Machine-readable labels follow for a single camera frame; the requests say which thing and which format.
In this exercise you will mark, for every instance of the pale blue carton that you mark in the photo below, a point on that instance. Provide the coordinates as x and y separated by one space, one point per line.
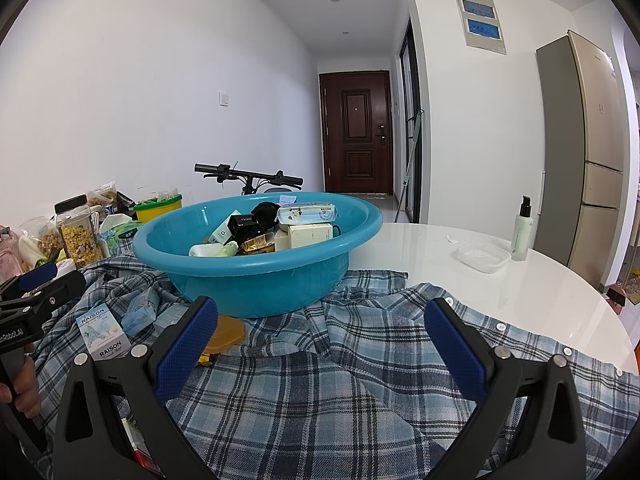
170 317

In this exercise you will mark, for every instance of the person's left hand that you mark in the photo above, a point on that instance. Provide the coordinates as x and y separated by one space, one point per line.
27 390

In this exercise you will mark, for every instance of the translucent pale blue box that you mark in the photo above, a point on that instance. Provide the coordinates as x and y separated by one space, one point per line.
140 310

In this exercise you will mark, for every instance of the orange plastic lid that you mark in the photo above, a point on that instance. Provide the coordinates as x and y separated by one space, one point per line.
227 335

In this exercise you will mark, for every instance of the leaning metal pole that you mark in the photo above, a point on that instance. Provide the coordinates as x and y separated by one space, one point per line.
411 160

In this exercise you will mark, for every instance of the pink pouch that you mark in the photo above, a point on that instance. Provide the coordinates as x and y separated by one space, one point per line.
7 262

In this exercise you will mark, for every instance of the small white green box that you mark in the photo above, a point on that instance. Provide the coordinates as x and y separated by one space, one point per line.
220 234

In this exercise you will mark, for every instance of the wall panel with blue screens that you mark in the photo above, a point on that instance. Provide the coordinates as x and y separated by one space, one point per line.
482 7

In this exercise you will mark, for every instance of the black fluffy item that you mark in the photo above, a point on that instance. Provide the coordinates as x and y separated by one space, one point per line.
265 212

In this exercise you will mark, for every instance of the clear snack bag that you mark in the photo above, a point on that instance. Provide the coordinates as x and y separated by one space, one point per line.
102 197

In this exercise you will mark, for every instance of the pale green pump bottle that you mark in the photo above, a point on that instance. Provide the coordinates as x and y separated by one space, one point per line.
521 235

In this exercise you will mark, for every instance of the clear bag of nuts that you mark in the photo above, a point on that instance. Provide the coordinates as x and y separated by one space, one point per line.
47 245

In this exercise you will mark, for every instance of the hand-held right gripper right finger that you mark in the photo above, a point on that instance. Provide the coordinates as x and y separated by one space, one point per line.
455 350

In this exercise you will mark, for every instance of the white wall switch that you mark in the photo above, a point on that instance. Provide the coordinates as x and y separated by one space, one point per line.
224 98

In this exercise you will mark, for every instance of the brown door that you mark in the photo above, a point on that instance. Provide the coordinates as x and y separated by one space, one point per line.
355 130

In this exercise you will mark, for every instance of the cream cardboard box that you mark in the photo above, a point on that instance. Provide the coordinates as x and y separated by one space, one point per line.
310 236

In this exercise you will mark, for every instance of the black bicycle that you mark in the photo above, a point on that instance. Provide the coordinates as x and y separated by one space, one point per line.
250 176

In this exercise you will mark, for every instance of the grey gold refrigerator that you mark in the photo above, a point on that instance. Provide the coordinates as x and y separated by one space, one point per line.
590 135

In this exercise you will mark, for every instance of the green white tube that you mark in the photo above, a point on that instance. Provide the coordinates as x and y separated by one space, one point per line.
210 250

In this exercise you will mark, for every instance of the blue white illustrated box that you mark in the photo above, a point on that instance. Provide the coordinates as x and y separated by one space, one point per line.
102 332

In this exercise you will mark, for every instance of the yellow bin with green rim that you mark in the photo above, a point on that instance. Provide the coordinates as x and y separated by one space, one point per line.
150 214

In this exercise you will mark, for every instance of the black box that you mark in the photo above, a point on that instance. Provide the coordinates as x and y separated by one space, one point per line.
245 227

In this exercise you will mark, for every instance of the gold box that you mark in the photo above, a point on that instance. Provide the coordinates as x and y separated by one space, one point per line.
257 243

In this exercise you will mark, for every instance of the black framed glass door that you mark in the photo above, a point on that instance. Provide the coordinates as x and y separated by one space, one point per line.
406 60

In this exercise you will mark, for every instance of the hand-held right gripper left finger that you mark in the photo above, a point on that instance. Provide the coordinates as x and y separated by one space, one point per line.
185 350

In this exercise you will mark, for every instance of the cereal jar with black lid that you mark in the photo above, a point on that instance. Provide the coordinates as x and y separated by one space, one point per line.
77 242

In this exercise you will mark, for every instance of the black bag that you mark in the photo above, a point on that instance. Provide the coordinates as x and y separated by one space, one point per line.
125 204

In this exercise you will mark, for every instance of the blue plastic basin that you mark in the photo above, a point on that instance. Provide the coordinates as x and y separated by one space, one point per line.
250 280

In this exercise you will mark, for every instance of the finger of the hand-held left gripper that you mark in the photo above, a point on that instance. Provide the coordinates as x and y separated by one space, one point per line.
60 292
37 274

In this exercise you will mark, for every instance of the green tissue box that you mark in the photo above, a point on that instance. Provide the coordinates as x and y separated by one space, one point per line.
122 230

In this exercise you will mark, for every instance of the blue plaid shirt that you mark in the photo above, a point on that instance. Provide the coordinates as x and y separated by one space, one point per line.
325 400

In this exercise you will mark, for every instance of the clear plastic container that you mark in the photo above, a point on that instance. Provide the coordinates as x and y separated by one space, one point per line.
482 257

